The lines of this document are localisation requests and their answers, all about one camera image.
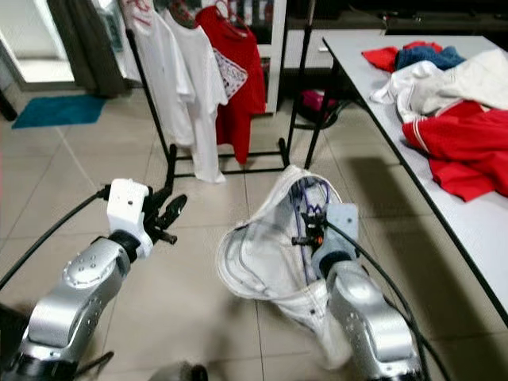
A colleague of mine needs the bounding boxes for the plain red garment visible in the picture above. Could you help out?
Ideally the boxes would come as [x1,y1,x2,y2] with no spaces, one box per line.
[363,41,445,74]

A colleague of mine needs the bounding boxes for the red jacket white stripes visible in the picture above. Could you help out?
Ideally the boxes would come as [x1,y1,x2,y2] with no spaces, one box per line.
[402,99,508,202]

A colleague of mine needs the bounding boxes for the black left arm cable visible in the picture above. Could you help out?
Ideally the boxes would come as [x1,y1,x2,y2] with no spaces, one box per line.
[0,187,114,288]

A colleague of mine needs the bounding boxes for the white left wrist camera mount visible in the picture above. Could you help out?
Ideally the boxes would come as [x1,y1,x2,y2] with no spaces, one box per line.
[108,179,152,259]

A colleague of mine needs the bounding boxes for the crumpled white garment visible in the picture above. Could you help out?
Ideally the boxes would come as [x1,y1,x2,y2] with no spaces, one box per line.
[369,61,445,104]

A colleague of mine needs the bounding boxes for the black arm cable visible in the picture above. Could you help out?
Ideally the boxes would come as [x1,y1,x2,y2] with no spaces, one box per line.
[0,187,114,288]
[325,221,455,381]

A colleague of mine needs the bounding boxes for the purple plastic hanger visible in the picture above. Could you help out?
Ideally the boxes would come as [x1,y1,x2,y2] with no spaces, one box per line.
[288,179,333,283]

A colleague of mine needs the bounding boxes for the blue garment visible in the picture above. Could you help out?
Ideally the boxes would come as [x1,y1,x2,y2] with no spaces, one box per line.
[395,45,468,72]

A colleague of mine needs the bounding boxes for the black furniture piece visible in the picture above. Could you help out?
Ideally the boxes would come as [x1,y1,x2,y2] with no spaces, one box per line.
[0,89,17,121]

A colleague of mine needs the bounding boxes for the beige garment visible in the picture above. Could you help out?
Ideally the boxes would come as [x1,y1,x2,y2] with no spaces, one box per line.
[397,49,508,121]

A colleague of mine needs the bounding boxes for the black clothes rack silver rail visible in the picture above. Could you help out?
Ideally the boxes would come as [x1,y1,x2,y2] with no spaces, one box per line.
[123,0,291,183]

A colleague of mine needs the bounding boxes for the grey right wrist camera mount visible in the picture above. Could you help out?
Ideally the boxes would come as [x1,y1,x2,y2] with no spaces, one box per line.
[314,202,360,267]

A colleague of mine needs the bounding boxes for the red wire hanger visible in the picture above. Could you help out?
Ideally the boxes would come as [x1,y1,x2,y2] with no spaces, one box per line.
[216,0,251,37]
[129,0,153,17]
[168,0,198,25]

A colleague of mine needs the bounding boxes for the grey table black frame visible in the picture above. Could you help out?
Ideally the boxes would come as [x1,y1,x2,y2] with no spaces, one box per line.
[321,33,508,328]

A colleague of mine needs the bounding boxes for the red t-shirt white print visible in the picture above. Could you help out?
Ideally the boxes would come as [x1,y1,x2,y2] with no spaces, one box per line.
[194,6,267,165]

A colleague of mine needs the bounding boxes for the grey robot left leg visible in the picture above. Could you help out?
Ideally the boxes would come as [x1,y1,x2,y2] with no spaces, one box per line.
[149,361,207,381]

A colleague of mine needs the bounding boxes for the grey curtain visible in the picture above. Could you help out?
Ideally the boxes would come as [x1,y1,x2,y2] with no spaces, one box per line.
[48,0,128,100]

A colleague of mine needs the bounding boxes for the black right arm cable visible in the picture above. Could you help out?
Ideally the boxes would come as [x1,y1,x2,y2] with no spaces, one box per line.
[325,221,455,381]

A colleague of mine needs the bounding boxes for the teal floor mat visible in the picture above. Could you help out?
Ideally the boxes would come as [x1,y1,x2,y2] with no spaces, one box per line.
[12,95,106,129]

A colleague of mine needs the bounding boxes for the pink bag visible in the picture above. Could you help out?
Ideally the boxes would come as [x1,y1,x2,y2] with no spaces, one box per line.
[302,89,336,112]

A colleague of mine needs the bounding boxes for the white zip garment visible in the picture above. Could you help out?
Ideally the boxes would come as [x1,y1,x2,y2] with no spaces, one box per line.
[216,165,347,371]

